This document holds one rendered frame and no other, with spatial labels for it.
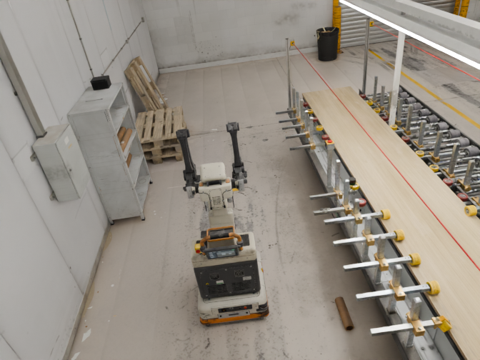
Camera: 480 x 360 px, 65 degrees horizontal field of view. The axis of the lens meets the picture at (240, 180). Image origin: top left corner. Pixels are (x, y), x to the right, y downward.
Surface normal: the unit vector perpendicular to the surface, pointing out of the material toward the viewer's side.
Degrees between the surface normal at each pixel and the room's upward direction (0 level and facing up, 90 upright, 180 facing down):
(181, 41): 90
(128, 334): 0
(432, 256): 0
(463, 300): 0
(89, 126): 90
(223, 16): 90
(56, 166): 90
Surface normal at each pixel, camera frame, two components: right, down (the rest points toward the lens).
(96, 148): 0.08, 0.54
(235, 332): -0.11, -0.83
